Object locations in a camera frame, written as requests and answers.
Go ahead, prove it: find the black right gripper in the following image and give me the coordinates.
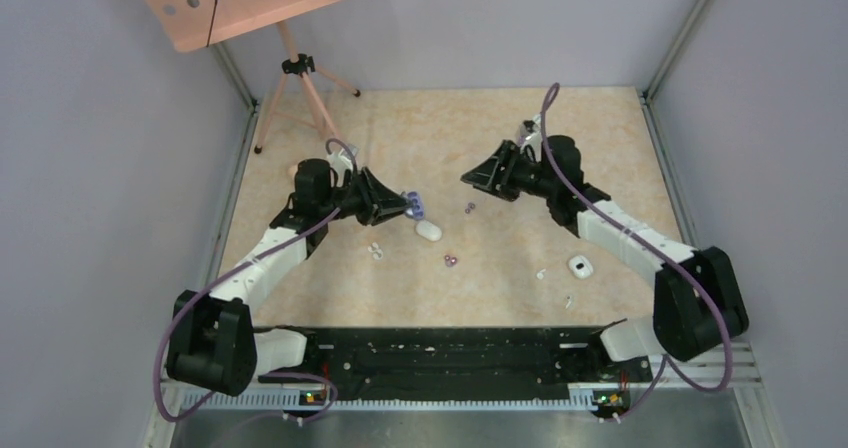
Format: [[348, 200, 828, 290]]
[[461, 141, 556, 202]]

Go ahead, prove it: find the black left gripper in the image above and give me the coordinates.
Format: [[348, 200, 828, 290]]
[[320, 166, 412, 226]]

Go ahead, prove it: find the lavender charging case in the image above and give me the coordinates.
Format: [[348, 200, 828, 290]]
[[402, 191, 425, 221]]

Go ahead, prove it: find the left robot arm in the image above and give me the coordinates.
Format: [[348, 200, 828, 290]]
[[164, 158, 412, 396]]

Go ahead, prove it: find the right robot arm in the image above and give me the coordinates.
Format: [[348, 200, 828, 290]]
[[460, 135, 750, 380]]

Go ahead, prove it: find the white oval charging case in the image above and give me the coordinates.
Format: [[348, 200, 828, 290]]
[[415, 219, 443, 242]]

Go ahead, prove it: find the white open earbud case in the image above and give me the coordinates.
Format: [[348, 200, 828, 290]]
[[567, 255, 594, 280]]

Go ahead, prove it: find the pink music stand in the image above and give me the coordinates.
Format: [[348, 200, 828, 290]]
[[144, 0, 361, 138]]

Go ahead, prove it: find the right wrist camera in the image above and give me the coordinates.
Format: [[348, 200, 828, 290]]
[[516, 114, 542, 155]]

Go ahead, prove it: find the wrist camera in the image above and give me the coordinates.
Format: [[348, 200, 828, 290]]
[[326, 145, 359, 183], [516, 114, 542, 155]]

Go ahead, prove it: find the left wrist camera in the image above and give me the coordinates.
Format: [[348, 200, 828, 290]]
[[326, 145, 359, 183]]

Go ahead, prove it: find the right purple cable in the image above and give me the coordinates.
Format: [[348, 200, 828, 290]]
[[540, 82, 735, 422]]

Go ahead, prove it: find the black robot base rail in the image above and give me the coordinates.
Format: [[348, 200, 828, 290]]
[[294, 327, 653, 402]]

